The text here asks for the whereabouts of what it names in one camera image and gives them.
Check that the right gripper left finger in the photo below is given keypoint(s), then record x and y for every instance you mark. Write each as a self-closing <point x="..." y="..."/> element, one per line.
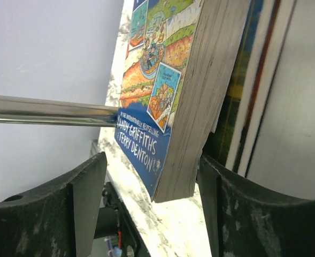
<point x="57" y="218"/>

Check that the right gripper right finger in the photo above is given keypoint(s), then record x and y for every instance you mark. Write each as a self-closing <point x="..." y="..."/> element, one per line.
<point x="245" y="219"/>

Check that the blue Animal Farm book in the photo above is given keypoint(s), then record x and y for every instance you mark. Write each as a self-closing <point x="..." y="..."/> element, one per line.
<point x="219" y="141"/>

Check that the blue Storey Treehouse book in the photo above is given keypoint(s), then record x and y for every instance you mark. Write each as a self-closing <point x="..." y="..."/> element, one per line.
<point x="178" y="65"/>

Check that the white wooden two-tier shelf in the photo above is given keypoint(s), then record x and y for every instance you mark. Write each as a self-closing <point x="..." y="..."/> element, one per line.
<point x="65" y="51"/>

